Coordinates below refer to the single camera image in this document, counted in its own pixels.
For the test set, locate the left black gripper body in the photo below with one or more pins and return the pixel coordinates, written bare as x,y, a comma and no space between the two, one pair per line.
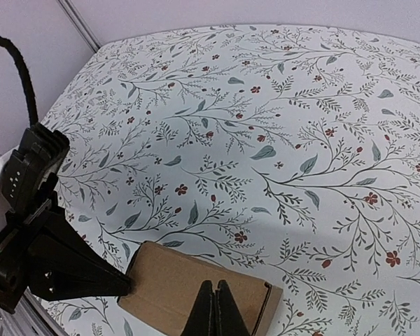
20,264

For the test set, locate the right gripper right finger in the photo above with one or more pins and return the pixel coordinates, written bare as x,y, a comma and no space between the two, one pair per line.
227,317

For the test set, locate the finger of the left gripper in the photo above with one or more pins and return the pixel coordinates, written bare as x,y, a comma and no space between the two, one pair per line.
80,283
60,247

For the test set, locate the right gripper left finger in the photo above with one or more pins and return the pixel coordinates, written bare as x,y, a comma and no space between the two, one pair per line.
201,321

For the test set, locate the brown cardboard box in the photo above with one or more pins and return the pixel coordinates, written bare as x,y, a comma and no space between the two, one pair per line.
166,284

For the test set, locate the floral patterned table mat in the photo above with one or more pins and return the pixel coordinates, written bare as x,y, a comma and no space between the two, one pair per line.
291,153

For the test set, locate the front aluminium rail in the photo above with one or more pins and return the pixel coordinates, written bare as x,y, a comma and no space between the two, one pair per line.
30,318

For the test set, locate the left aluminium frame post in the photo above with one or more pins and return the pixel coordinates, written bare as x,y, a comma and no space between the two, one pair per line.
79,24

